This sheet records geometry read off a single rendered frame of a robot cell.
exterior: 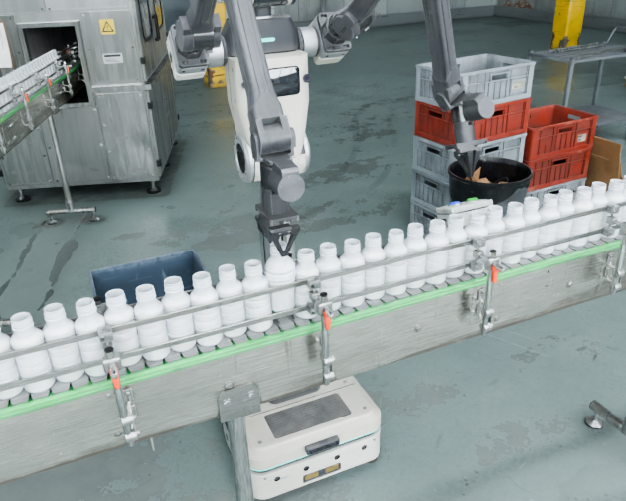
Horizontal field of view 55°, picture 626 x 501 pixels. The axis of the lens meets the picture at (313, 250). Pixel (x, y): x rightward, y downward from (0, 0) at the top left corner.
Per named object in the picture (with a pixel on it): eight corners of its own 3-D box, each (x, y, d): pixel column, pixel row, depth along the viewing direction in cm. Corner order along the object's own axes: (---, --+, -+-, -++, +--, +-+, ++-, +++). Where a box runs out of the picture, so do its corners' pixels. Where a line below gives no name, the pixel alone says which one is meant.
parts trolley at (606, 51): (556, 155, 546) (574, 41, 501) (516, 140, 591) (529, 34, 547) (641, 138, 582) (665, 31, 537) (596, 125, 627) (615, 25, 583)
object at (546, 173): (524, 193, 411) (528, 162, 401) (483, 175, 444) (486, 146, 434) (588, 177, 434) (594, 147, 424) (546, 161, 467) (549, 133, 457)
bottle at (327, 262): (339, 299, 149) (339, 239, 142) (342, 312, 144) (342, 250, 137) (315, 300, 149) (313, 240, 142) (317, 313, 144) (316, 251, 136)
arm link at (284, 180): (289, 124, 125) (248, 130, 122) (312, 138, 115) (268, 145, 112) (292, 179, 130) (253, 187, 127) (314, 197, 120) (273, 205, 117)
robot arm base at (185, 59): (209, 65, 173) (200, 24, 173) (214, 54, 165) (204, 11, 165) (178, 69, 170) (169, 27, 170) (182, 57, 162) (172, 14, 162)
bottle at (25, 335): (22, 397, 120) (0, 328, 113) (27, 378, 125) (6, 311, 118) (54, 391, 122) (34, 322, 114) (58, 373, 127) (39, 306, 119)
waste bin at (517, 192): (471, 297, 337) (481, 189, 308) (426, 262, 374) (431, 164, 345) (536, 278, 352) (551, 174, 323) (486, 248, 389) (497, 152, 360)
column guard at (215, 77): (208, 88, 854) (199, 5, 804) (201, 83, 886) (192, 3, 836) (234, 85, 867) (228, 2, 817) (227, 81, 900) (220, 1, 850)
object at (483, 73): (458, 112, 347) (461, 74, 337) (412, 99, 379) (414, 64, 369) (532, 97, 374) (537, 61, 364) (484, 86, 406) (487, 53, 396)
